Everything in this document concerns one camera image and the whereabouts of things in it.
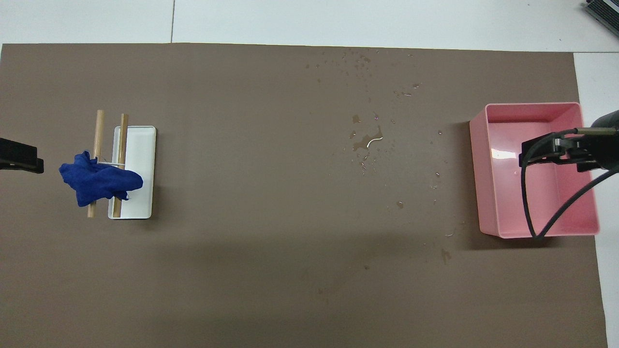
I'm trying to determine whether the dark grey ribbed device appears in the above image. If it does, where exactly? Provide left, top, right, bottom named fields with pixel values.
left=582, top=0, right=619, bottom=31

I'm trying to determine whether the blue cloth towel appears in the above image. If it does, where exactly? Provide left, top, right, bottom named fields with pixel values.
left=59, top=151, right=144, bottom=207

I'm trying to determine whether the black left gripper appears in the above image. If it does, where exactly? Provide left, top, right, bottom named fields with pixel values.
left=0, top=138, right=44, bottom=174

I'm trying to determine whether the water puddle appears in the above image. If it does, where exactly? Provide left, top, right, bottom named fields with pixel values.
left=350, top=125, right=385, bottom=153

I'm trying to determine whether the brown table mat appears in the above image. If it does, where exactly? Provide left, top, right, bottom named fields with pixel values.
left=0, top=43, right=609, bottom=348

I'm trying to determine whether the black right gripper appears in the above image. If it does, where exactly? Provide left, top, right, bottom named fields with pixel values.
left=519, top=110, right=619, bottom=173

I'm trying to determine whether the white rectangular tray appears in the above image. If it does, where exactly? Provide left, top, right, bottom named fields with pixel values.
left=108, top=126, right=157, bottom=220

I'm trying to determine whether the pink plastic bin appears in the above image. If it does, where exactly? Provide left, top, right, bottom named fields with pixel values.
left=469, top=102, right=600, bottom=239

